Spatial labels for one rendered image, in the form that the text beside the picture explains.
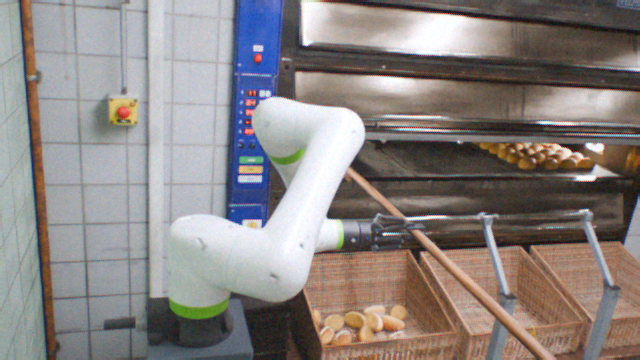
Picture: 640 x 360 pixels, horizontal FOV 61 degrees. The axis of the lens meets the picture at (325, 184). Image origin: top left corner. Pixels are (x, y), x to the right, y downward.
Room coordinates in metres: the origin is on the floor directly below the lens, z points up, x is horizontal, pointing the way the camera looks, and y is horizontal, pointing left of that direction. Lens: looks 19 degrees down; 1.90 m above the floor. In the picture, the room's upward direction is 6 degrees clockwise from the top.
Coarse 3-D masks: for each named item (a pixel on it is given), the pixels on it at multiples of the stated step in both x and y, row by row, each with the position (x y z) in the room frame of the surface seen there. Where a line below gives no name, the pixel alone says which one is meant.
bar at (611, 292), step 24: (408, 216) 1.83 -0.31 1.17; (432, 216) 1.86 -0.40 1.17; (456, 216) 1.89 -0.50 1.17; (480, 216) 1.92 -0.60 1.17; (504, 216) 1.96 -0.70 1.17; (528, 216) 1.99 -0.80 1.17; (552, 216) 2.03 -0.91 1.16; (576, 216) 2.07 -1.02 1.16; (600, 264) 1.97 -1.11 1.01; (504, 288) 1.76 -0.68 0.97; (600, 312) 1.89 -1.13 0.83; (504, 336) 1.72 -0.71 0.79; (600, 336) 1.88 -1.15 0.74
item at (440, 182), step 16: (448, 176) 2.36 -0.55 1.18; (464, 176) 2.39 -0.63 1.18; (480, 176) 2.42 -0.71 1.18; (496, 176) 2.44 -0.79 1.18; (512, 176) 2.47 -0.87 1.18; (528, 176) 2.50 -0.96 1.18; (544, 176) 2.53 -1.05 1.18; (560, 176) 2.56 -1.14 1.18; (576, 176) 2.60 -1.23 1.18; (592, 176) 2.63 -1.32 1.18; (608, 176) 2.66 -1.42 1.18; (624, 176) 2.69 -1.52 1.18
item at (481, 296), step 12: (348, 168) 2.23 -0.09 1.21; (360, 180) 2.09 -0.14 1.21; (372, 192) 1.97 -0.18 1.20; (384, 204) 1.86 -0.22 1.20; (396, 216) 1.76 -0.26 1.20; (420, 240) 1.58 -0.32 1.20; (432, 252) 1.50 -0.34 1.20; (444, 264) 1.43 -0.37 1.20; (456, 276) 1.37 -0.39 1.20; (468, 276) 1.35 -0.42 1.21; (468, 288) 1.31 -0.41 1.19; (480, 288) 1.29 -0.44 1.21; (480, 300) 1.25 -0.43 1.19; (492, 300) 1.23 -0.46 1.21; (492, 312) 1.20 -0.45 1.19; (504, 312) 1.18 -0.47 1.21; (504, 324) 1.15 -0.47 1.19; (516, 324) 1.13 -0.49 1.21; (516, 336) 1.10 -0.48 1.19; (528, 336) 1.09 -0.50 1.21; (528, 348) 1.06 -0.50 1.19; (540, 348) 1.04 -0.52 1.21
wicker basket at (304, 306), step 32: (320, 256) 2.10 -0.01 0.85; (352, 256) 2.14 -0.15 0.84; (384, 256) 2.20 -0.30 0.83; (320, 288) 2.07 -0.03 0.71; (352, 288) 2.11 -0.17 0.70; (384, 288) 2.16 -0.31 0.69; (416, 288) 2.12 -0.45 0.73; (416, 320) 2.08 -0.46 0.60; (448, 320) 1.86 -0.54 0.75; (320, 352) 1.64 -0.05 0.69; (352, 352) 1.66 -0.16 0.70; (384, 352) 1.71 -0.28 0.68; (416, 352) 1.75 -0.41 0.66; (448, 352) 1.81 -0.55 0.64
